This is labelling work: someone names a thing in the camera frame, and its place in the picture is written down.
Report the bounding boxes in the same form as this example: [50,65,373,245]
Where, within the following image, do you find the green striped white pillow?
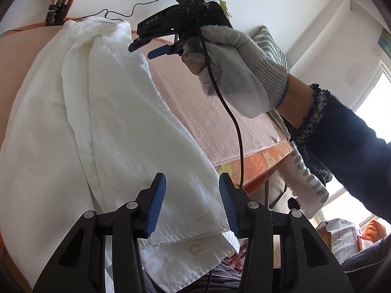
[252,25,330,220]

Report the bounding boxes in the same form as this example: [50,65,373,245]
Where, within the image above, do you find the white long-sleeve shirt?
[1,17,240,292]

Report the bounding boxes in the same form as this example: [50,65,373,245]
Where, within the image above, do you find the black ring light cable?
[0,0,200,37]

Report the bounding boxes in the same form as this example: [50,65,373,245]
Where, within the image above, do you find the pink bed blanket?
[0,25,291,167]

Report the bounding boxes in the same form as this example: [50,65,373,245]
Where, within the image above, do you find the right forearm dark sleeve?
[277,75,390,221]

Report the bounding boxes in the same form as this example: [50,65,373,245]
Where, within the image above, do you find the right hand white glove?
[201,25,288,118]

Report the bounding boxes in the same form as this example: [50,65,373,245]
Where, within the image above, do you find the folded silver tripod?
[46,0,70,26]

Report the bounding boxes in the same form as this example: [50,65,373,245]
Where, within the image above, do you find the orange floral bed sheet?
[0,21,294,196]

